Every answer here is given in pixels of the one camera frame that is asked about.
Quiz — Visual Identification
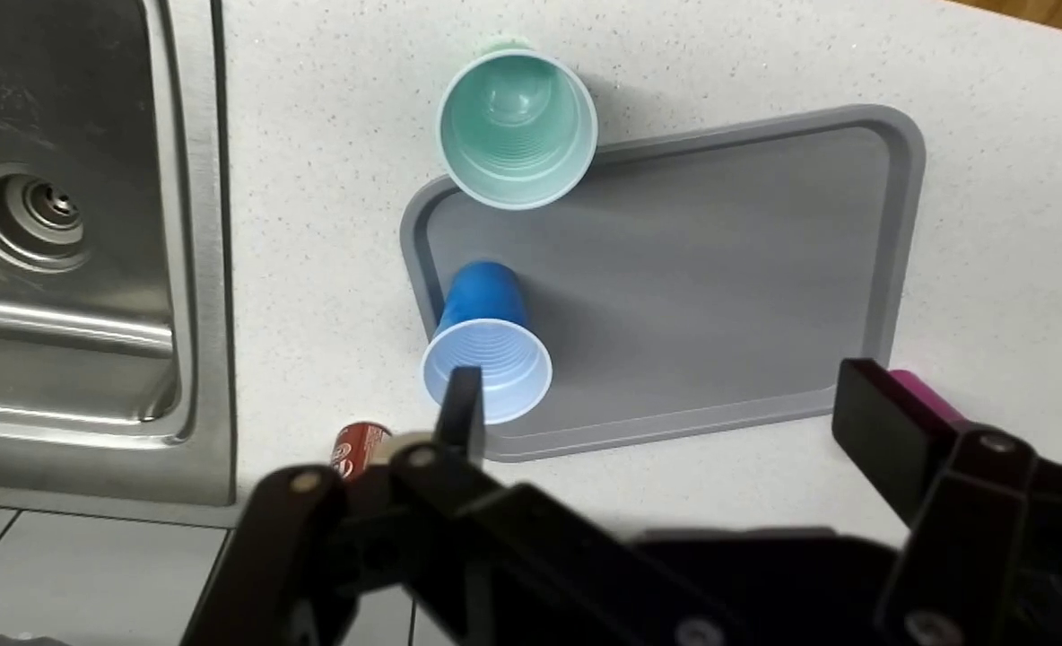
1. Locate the stainless steel double sink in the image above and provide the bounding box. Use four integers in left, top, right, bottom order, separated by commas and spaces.
0, 0, 239, 510

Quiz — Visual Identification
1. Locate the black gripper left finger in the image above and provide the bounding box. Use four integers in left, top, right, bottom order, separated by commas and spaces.
179, 361, 752, 646

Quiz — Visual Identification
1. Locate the grey plastic tray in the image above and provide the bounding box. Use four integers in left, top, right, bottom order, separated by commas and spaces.
399, 99, 926, 467

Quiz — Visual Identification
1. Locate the blue plastic cup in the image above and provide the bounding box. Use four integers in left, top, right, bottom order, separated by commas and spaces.
417, 260, 557, 428

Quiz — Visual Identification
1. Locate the red and white can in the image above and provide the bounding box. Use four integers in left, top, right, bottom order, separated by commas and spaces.
330, 416, 434, 481

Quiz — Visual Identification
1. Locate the green plastic cup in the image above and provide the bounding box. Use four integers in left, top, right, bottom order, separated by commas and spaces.
434, 40, 602, 217

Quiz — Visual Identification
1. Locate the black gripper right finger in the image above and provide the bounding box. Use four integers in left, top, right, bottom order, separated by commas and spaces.
830, 354, 1062, 646

